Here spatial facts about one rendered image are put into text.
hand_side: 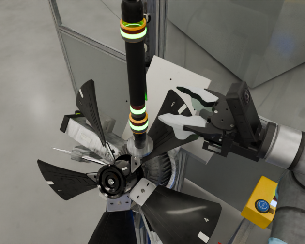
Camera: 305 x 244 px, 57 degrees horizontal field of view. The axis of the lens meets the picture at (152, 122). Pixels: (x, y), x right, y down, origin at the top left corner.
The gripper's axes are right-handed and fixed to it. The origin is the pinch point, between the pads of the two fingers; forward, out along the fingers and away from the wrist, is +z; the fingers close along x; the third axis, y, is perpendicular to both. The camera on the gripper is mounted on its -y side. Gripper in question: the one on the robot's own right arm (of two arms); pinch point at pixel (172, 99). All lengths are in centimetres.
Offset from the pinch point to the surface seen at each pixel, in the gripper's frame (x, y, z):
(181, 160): 54, 109, 10
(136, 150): -2.7, 19.8, 7.7
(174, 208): -1.6, 46.9, -4.4
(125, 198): -3, 55, 14
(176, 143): 8.8, 26.7, 0.8
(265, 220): 14, 61, -34
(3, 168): 17, 166, 151
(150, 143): 0.9, 19.8, 5.5
